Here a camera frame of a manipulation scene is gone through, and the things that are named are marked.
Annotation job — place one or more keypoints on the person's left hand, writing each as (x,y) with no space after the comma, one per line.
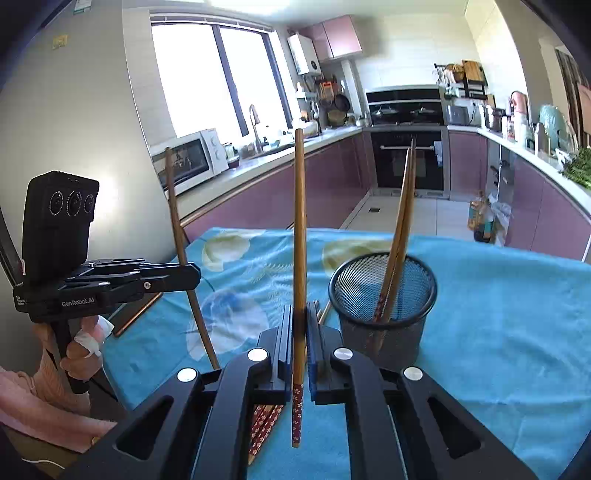
(76,364)

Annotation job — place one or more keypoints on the white tissue wad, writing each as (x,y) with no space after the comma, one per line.
(104,330)

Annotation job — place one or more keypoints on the wok with lid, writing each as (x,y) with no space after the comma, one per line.
(383,113)

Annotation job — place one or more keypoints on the person's left forearm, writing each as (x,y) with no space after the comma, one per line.
(41,406)

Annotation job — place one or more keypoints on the grey refrigerator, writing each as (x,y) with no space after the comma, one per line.
(69,115)

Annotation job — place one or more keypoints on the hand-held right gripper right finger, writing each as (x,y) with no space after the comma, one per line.
(324,360)

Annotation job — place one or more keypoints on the white microwave oven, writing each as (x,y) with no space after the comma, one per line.
(205,154)

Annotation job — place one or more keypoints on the bunch of wooden chopsticks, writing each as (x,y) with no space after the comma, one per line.
(263,429)

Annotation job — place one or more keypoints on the steel pot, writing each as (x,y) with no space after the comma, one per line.
(493,119)

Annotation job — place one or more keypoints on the smartphone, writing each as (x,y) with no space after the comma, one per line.
(138,314)

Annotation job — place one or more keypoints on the white plastic bags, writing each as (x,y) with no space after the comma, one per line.
(501,212)

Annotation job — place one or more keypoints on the wooden chopstick floral red end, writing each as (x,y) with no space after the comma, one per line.
(178,230)
(299,230)
(405,194)

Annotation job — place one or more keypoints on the hanging frying pan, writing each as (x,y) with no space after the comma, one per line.
(341,102)

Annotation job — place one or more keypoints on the black range hood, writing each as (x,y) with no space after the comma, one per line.
(404,95)

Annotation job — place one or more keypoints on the kitchen window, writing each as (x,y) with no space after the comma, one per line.
(194,78)

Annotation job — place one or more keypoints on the blue printed tablecloth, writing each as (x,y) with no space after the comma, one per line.
(485,323)

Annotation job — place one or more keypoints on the black mesh holder cup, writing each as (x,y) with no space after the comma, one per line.
(401,344)

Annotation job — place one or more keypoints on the white water heater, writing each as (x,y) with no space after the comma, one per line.
(304,53)

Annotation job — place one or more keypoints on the pink thermos jug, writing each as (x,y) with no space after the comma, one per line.
(519,104)

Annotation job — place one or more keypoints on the steel kitchen faucet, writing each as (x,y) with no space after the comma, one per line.
(255,124)

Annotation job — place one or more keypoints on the cooking oil bottle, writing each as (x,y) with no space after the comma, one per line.
(482,221)

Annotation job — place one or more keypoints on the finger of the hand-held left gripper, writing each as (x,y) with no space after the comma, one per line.
(111,267)
(175,277)

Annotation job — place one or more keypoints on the purple base cabinets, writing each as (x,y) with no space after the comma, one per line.
(258,194)
(540,203)

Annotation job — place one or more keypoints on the black built-in oven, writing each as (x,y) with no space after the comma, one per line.
(392,161)

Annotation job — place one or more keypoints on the pink wall cabinet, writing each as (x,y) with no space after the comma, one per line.
(339,37)

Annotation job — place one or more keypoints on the green leafy vegetables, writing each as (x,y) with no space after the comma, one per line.
(579,168)

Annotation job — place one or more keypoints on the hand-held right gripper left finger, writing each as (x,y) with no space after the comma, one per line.
(278,357)

